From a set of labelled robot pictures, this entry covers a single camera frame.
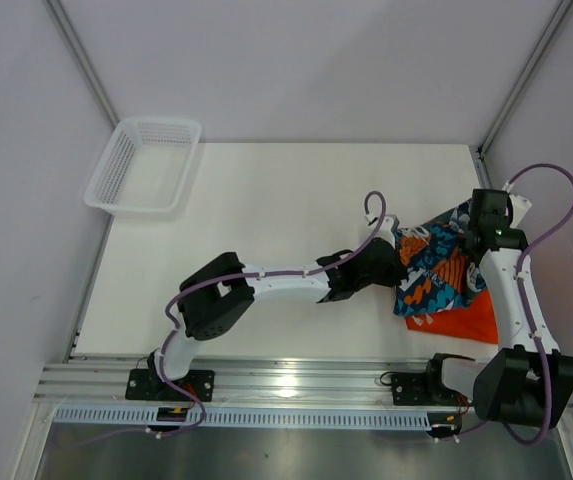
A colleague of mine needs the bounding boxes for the patterned multicolour shorts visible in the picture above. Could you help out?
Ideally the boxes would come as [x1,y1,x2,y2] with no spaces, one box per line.
[394,200,486,317]

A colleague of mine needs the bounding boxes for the orange shorts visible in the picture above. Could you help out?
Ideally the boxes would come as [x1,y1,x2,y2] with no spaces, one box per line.
[405,291,499,345]

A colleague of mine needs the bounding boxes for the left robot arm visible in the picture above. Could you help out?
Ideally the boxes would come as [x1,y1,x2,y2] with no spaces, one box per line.
[147,237,407,400]

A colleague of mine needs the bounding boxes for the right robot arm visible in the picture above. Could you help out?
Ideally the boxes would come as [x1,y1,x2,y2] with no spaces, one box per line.
[422,189,573,431]

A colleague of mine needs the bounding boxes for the white plastic basket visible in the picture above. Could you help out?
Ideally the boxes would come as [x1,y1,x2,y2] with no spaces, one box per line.
[83,116,202,220]

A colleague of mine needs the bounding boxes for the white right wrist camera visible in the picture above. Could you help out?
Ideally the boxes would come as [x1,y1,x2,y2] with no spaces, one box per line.
[502,181,532,229]

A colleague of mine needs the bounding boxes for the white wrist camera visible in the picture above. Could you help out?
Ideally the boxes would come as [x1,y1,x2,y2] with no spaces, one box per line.
[502,181,532,229]
[365,214,399,235]

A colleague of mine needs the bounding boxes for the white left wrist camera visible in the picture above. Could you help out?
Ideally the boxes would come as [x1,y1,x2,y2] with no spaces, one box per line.
[365,214,399,235]

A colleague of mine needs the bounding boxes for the aluminium mounting rail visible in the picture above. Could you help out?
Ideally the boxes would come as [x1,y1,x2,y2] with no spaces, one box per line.
[33,355,573,412]

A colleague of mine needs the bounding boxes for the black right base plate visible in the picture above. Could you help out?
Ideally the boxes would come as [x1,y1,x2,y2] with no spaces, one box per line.
[380,372,461,407]

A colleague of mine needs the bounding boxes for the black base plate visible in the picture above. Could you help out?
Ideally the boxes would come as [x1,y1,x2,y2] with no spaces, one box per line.
[124,367,216,403]
[380,372,461,407]

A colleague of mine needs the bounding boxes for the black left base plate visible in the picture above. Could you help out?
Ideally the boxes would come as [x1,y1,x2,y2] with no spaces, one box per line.
[124,367,216,403]

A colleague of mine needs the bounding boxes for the white slotted cable duct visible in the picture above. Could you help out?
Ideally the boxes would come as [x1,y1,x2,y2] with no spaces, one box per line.
[53,404,432,431]

